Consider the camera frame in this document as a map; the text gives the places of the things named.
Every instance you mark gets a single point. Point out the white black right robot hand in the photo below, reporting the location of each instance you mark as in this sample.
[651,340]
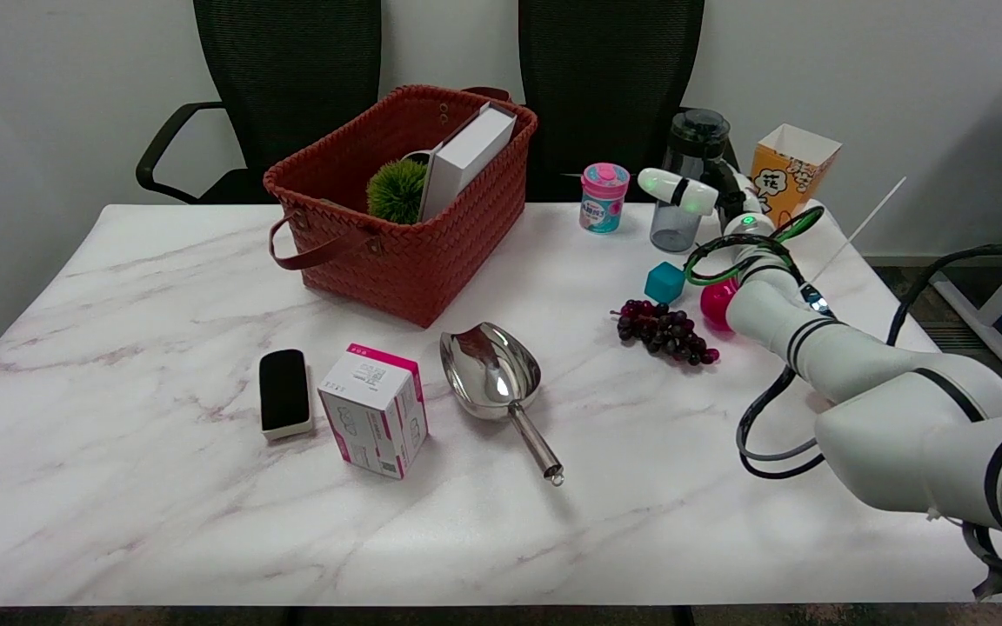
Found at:
[684,191]

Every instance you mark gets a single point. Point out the black water bottle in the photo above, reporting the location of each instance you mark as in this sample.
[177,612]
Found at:
[692,143]

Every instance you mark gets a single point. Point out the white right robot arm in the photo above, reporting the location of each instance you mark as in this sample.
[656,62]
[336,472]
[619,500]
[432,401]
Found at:
[901,391]

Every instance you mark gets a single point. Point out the pink lidded small jar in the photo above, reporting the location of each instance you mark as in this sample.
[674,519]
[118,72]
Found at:
[603,200]

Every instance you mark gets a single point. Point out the teal cube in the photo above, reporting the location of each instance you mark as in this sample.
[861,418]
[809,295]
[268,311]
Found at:
[664,283]

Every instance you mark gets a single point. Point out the orange paper popcorn box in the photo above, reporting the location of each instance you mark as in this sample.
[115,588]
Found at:
[792,169]

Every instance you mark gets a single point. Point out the magenta round toy fruit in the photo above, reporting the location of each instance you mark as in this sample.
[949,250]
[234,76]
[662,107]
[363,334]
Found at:
[714,304]

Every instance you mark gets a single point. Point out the black office chair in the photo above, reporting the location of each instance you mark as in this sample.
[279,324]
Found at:
[292,78]
[605,78]

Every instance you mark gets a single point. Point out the purple toy grape bunch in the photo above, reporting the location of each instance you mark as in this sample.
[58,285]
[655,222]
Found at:
[666,330]

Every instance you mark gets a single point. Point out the white zip tie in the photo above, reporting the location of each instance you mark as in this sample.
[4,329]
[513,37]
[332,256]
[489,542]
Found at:
[858,230]

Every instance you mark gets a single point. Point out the white rectangular box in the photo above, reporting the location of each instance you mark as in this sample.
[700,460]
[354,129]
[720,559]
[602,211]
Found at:
[466,156]

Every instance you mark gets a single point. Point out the silver metal scoop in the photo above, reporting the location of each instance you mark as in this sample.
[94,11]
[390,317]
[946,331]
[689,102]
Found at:
[488,369]

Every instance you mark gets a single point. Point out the red woven basket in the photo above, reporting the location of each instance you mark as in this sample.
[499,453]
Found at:
[414,261]

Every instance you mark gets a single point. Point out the green fuzzy ball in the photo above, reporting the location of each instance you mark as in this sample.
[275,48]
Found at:
[395,191]

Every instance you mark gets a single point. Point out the white desk leg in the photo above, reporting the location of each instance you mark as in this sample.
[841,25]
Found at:
[984,326]

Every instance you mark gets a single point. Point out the pink white carton box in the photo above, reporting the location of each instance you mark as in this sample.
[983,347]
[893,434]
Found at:
[370,417]

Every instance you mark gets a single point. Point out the black whiteboard eraser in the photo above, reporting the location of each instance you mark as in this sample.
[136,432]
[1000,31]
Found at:
[283,391]

